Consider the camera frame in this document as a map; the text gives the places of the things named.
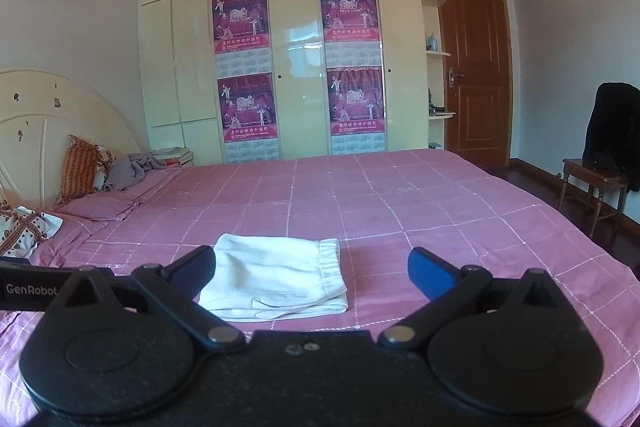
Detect cream wardrobe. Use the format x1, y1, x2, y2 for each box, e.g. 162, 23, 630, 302
136, 0, 536, 166

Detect dark wooden chair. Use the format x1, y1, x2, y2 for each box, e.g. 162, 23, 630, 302
558, 158, 628, 239

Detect lower right purple poster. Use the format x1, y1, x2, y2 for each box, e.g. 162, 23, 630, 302
326, 66, 386, 155

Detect upper right purple poster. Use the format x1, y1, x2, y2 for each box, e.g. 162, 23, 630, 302
320, 0, 382, 69

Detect stack of books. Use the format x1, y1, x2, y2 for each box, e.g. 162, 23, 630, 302
151, 147, 194, 166

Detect lilac crumpled cloth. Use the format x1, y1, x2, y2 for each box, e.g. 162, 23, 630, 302
103, 153, 167, 192

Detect lower left purple poster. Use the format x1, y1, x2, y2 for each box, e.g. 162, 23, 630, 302
218, 72, 280, 164

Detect purple poster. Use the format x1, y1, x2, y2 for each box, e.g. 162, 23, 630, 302
212, 0, 272, 79
218, 72, 280, 164
320, 0, 382, 69
326, 66, 386, 155

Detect upper left purple poster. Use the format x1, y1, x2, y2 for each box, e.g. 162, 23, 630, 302
212, 0, 272, 79

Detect cream bed headboard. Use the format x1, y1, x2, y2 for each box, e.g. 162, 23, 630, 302
0, 68, 140, 209

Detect brown wooden door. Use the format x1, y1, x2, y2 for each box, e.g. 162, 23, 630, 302
438, 0, 512, 168

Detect orange patterned cushion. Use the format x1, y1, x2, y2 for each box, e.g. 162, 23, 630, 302
60, 134, 102, 204

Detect pink pillow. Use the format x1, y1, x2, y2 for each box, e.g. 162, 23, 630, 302
52, 167, 182, 222

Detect pink checked bed sheet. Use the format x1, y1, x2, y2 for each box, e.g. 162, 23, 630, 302
30, 150, 639, 426

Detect white pants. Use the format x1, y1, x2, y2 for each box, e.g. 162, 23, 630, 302
198, 234, 348, 323

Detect white patterned red cushion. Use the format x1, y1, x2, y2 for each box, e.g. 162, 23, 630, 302
0, 199, 63, 259

